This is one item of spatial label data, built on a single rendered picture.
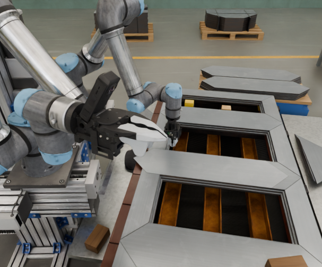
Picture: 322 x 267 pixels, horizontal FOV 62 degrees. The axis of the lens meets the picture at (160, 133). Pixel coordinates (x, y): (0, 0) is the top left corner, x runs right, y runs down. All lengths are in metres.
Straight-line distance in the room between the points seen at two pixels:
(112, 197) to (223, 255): 0.63
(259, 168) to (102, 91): 1.02
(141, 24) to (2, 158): 4.83
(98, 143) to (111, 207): 0.84
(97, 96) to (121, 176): 1.02
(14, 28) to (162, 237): 0.82
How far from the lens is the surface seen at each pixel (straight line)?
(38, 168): 1.07
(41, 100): 0.63
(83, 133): 0.60
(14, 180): 1.12
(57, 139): 0.68
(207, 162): 1.35
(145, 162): 1.34
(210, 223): 1.33
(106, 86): 0.50
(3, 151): 0.92
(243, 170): 1.35
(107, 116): 0.55
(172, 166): 1.31
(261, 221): 1.39
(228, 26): 5.81
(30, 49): 0.79
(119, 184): 1.47
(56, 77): 0.77
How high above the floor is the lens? 1.76
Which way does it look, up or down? 37 degrees down
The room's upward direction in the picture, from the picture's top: straight up
